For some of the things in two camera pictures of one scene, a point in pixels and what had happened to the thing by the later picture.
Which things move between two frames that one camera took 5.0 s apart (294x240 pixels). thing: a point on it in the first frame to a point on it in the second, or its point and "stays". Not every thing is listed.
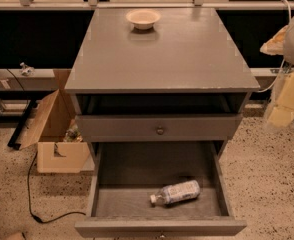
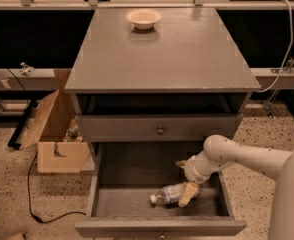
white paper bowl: [143, 19] stays
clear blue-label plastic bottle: [177, 192] stays
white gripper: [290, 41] to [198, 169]
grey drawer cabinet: [158, 108] stays
